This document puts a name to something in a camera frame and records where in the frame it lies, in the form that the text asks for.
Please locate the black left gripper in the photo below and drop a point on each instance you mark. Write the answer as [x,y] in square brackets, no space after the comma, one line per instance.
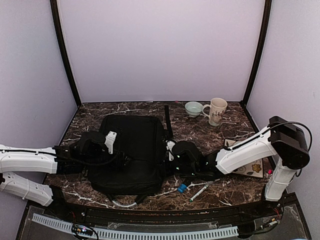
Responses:
[109,147]

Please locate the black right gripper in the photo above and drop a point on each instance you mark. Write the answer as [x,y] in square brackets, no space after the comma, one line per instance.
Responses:
[171,155]

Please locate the black student bag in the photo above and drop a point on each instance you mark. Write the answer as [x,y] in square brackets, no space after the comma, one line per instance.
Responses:
[138,167]

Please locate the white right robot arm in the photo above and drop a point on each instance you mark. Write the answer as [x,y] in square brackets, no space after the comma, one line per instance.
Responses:
[280,138]

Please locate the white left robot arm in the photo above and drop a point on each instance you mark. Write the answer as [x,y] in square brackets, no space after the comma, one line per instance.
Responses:
[41,160]

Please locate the small celadon bowl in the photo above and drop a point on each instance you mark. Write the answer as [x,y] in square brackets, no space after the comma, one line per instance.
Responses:
[193,108]

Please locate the black marker blue cap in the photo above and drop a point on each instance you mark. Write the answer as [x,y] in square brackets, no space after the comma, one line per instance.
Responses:
[182,188]

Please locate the white pen green tip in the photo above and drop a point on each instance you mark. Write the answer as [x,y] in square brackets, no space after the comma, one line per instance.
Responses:
[208,184]

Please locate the cream floral mug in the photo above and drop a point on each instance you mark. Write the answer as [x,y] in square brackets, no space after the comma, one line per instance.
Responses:
[215,111]

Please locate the floral square plate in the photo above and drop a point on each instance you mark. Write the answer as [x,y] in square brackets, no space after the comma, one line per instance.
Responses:
[253,169]

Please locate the small circuit board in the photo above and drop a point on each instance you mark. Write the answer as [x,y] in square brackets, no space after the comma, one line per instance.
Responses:
[81,230]

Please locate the black front rail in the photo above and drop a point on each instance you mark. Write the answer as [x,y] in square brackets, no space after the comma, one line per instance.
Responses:
[239,214]

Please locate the white slotted cable duct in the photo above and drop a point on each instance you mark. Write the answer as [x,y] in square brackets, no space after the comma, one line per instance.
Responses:
[122,231]

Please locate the left black frame post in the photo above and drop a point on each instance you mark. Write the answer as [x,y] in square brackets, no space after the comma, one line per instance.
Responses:
[63,51]

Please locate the black frame post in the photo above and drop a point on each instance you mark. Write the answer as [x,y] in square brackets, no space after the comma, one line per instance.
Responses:
[258,52]
[63,51]

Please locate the right black frame post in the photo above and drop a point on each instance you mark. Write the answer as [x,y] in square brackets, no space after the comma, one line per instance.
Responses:
[258,52]

